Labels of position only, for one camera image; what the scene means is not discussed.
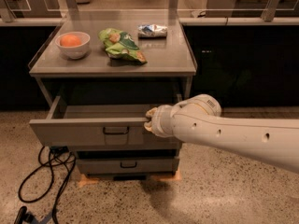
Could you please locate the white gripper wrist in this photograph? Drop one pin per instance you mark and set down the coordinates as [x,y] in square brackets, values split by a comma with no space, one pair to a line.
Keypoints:
[159,120]

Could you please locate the grey top drawer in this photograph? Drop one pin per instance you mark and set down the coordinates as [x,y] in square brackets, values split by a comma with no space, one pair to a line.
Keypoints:
[97,125]

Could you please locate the grey drawer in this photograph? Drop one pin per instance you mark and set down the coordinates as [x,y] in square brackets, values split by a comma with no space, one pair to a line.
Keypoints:
[127,166]
[97,125]

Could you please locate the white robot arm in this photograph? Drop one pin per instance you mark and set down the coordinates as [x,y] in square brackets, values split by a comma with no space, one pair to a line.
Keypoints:
[198,120]

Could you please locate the grey bottom drawer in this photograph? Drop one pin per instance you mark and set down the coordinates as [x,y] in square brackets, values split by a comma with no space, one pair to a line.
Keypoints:
[127,166]

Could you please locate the grey drawer cabinet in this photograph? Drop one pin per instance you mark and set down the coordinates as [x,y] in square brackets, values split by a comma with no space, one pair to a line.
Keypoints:
[96,79]

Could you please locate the green chip bag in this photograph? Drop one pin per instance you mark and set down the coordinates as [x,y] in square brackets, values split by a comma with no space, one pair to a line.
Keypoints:
[120,45]

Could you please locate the silver blue snack bag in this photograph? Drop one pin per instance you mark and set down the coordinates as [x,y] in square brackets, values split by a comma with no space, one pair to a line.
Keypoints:
[152,31]

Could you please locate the white bowl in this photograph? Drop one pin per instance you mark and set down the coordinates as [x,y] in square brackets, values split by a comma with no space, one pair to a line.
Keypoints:
[78,51]

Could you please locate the orange fruit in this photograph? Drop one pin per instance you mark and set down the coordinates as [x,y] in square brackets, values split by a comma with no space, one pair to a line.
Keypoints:
[70,41]

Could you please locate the black plug on floor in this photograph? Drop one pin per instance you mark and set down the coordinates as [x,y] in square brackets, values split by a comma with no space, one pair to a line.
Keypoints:
[23,216]

